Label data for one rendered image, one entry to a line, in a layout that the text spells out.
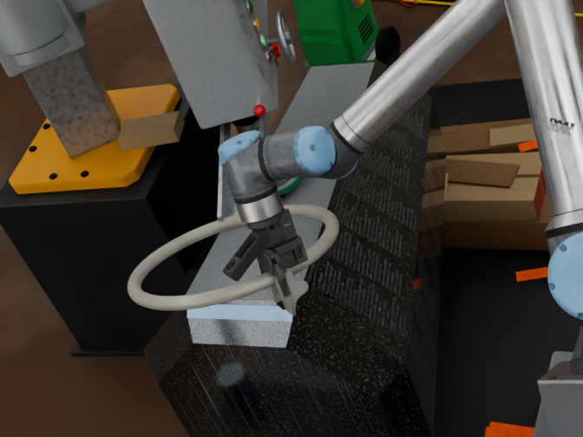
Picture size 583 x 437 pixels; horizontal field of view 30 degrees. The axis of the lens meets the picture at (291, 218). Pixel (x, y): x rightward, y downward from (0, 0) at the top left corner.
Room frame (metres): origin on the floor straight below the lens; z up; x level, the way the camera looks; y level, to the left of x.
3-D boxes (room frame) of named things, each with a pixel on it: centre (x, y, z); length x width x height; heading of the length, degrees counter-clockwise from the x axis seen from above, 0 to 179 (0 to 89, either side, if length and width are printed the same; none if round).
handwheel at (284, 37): (2.59, -0.14, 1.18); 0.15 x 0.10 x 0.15; 167
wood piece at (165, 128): (3.01, 0.31, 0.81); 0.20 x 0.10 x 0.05; 69
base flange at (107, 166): (3.18, 0.51, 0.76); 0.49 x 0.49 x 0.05; 61
